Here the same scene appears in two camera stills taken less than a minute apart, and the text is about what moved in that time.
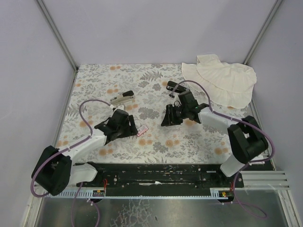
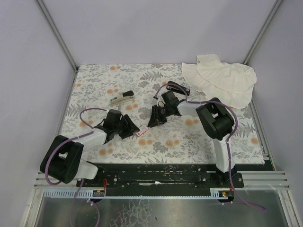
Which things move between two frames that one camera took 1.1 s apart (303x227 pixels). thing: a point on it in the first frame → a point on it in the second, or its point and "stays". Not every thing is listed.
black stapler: [171, 86] stays
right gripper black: [169, 116] → [160, 114]
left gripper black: [130, 125] stays
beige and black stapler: [121, 97] stays
